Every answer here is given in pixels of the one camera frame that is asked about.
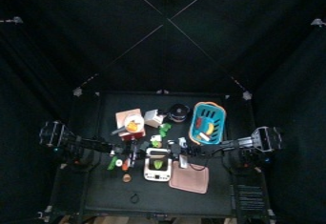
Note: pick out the green toy leaf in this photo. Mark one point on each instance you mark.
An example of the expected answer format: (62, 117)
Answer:
(158, 164)

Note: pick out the white toy food piece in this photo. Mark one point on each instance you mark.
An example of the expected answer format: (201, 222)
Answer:
(205, 136)

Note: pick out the teal basket with orange rim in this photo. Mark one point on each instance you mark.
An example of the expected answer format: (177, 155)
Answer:
(214, 113)

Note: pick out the white knife holder block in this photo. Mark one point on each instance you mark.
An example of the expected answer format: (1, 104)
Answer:
(153, 118)

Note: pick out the white kitchen scale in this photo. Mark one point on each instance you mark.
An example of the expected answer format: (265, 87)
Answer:
(157, 172)

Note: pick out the white toy egg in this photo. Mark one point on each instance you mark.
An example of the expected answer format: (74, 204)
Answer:
(120, 163)

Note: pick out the small white ball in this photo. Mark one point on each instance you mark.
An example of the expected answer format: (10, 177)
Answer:
(113, 153)

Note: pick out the pink wooden box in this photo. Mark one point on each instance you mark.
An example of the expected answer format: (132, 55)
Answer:
(124, 116)

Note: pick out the green toy vegetable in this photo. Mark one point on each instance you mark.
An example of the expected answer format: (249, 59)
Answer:
(165, 129)

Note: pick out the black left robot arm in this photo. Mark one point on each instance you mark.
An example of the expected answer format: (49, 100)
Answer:
(81, 142)

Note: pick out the brown toy food piece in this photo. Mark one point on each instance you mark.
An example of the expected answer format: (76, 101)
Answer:
(128, 178)

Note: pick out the black printed label plate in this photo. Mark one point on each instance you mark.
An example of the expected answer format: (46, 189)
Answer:
(251, 197)

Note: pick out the small white cube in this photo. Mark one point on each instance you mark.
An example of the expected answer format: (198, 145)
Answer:
(172, 142)

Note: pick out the frying pan with fried egg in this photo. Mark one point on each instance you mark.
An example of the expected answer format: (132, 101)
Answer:
(133, 125)

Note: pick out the black toy pot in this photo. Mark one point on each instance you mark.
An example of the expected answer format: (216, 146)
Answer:
(180, 112)

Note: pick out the yellow toy banana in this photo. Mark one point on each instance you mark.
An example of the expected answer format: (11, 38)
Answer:
(210, 128)

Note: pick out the metal frame bracket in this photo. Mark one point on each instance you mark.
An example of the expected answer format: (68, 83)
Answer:
(17, 20)
(77, 91)
(162, 91)
(317, 22)
(248, 95)

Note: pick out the white and green toy food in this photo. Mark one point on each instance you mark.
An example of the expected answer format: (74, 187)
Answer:
(157, 140)

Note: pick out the orange toy carrot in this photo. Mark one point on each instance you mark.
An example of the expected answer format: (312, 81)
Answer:
(126, 165)

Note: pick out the dark toy block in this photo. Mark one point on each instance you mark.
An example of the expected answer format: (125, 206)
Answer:
(145, 145)

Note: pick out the pink rectangular mat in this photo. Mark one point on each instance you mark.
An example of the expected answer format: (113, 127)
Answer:
(190, 180)

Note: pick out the green toy cucumber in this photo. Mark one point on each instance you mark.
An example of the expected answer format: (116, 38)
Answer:
(113, 163)

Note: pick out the small white die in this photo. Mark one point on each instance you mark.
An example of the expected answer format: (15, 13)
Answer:
(182, 141)

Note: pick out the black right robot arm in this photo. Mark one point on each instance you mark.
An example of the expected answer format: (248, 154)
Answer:
(244, 142)

